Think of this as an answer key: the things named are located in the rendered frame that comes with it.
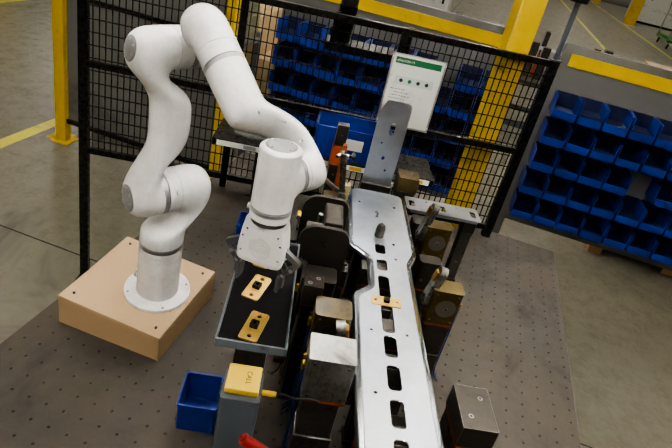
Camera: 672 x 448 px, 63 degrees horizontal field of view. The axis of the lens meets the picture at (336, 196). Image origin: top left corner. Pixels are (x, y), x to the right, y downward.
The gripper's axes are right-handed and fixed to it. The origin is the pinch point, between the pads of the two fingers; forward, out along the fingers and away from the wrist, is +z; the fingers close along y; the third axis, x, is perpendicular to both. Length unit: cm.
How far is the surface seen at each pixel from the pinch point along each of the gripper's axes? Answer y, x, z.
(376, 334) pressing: 27.3, 18.4, 18.7
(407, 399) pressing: 38.5, 1.4, 18.7
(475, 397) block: 53, 6, 16
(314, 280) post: 8.8, 17.4, 8.7
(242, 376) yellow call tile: 7.9, -23.9, 2.7
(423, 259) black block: 33, 62, 20
